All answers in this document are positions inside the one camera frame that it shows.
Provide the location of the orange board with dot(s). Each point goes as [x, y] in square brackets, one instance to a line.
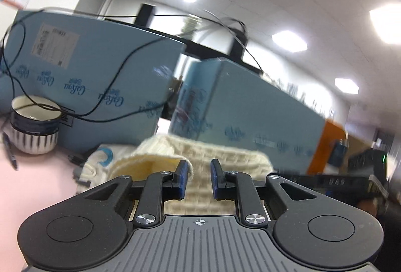
[330, 134]

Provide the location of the large blue cardboard box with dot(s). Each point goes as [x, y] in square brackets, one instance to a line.
[222, 103]

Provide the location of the striped ceramic bowl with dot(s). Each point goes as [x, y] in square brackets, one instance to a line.
[35, 124]

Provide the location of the cream knitted sweater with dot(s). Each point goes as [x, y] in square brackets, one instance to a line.
[164, 152]

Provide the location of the small blue cardboard box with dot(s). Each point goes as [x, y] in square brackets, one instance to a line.
[111, 80]

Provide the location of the dark teal thermos bottle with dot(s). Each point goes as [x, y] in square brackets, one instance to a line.
[338, 152]

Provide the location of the black pen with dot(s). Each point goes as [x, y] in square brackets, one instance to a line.
[9, 152]

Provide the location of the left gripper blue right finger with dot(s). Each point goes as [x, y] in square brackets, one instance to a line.
[238, 187]

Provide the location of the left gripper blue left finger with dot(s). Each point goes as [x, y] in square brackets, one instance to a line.
[152, 193]

